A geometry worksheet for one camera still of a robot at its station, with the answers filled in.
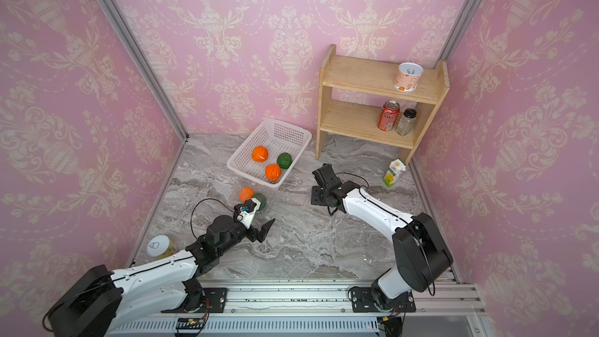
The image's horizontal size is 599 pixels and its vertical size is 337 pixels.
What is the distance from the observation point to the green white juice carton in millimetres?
938

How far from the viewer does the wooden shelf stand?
2.50 feet

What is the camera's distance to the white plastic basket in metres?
1.06
